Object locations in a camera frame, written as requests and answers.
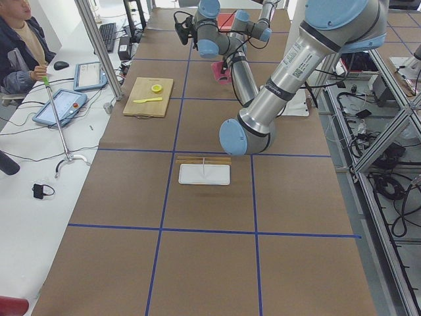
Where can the maroon wiping cloth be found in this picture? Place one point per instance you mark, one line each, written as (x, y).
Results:
(221, 72)

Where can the white rectangular tray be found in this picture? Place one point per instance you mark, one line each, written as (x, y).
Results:
(204, 174)

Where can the yellow plastic knife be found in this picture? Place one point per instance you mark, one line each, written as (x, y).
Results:
(154, 99)

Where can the yellow lemon slices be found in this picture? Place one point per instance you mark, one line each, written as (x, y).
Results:
(156, 88)

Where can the bamboo cutting board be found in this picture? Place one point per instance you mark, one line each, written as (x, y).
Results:
(142, 90)

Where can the pink plastic bin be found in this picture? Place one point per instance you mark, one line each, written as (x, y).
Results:
(225, 21)

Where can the metal reacher grabber tool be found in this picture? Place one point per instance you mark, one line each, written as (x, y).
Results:
(69, 156)

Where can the teach pendant tablet far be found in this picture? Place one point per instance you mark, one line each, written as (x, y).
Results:
(89, 76)

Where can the teach pendant tablet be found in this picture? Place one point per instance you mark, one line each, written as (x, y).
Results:
(89, 76)
(67, 103)

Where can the teach pendant tablet near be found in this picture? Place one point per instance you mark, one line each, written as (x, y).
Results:
(67, 103)

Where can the black keyboard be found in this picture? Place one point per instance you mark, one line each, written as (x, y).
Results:
(108, 32)

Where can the black computer mouse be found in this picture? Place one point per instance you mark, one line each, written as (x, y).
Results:
(59, 65)

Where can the seated person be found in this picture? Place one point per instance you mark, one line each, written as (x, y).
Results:
(24, 51)

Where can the red cylinder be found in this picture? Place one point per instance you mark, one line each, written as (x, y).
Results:
(13, 306)

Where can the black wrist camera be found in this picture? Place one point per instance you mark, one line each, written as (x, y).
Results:
(185, 30)

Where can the small black strap device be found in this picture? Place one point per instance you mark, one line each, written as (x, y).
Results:
(42, 190)

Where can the aluminium frame post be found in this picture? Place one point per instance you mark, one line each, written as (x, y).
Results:
(99, 46)

